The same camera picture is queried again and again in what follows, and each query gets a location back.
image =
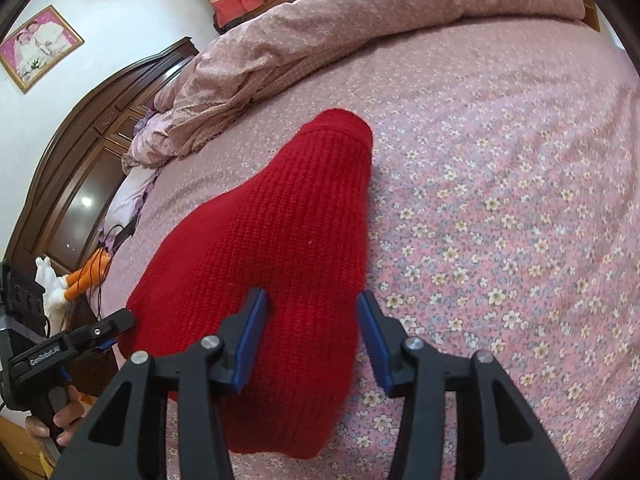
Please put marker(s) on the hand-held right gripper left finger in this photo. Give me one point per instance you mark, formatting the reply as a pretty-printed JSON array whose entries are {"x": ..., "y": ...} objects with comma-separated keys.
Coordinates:
[{"x": 252, "y": 340}]

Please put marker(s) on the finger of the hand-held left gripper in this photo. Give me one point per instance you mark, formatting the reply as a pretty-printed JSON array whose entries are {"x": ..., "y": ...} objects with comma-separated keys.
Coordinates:
[
  {"x": 112, "y": 325},
  {"x": 95, "y": 349}
]

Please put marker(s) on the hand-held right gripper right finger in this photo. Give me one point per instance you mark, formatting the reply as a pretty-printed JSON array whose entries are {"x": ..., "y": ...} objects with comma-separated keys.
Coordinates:
[{"x": 372, "y": 345}]

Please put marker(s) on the red knit cardigan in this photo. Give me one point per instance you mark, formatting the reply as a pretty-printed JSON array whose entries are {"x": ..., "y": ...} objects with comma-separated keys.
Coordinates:
[{"x": 280, "y": 220}]

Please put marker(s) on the person's left hand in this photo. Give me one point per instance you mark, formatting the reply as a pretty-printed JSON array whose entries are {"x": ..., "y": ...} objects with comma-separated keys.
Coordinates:
[{"x": 70, "y": 415}]

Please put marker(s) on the orange and white plush toy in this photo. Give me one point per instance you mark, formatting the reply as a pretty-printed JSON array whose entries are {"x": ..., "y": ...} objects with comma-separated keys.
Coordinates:
[{"x": 85, "y": 275}]

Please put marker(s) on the white lilac pillow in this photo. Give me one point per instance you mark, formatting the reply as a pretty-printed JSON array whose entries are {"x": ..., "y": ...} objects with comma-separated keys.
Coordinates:
[{"x": 130, "y": 195}]

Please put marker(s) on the dark wooden headboard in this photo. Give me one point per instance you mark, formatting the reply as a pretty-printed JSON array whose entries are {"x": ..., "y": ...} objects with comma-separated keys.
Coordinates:
[{"x": 75, "y": 160}]

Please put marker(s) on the pink floral bed sheet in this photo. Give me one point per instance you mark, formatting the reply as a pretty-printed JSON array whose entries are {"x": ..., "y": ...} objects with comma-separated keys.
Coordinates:
[{"x": 500, "y": 160}]

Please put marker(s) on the pink quilt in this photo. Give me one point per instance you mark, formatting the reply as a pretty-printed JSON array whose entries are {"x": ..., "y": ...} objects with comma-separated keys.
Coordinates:
[{"x": 400, "y": 0}]

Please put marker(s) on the wooden shelf cabinet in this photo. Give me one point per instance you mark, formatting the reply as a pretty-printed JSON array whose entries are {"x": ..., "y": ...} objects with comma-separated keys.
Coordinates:
[{"x": 591, "y": 10}]

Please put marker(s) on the framed wall picture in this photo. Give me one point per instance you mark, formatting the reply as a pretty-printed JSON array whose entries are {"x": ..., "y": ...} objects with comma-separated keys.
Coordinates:
[{"x": 37, "y": 45}]

